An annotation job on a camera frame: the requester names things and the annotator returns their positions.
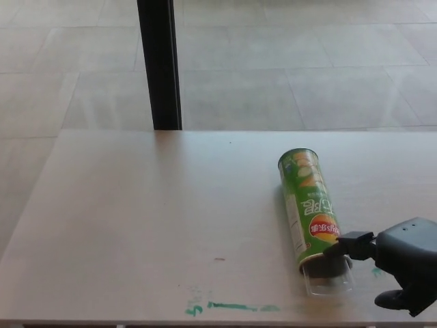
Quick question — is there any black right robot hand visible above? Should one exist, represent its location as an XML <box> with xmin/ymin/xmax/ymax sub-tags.
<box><xmin>322</xmin><ymin>217</ymin><xmax>437</xmax><ymax>317</ymax></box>

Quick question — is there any clear plastic chips tray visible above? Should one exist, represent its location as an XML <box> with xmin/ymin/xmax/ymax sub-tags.
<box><xmin>299</xmin><ymin>256</ymin><xmax>356</xmax><ymax>297</ymax></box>

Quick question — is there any green chips can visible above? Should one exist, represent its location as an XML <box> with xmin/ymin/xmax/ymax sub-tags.
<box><xmin>277</xmin><ymin>147</ymin><xmax>343</xmax><ymax>275</ymax></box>

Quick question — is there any black vertical pillar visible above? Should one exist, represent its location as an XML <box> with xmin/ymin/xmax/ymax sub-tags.
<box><xmin>136</xmin><ymin>0</ymin><xmax>183</xmax><ymax>131</ymax></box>

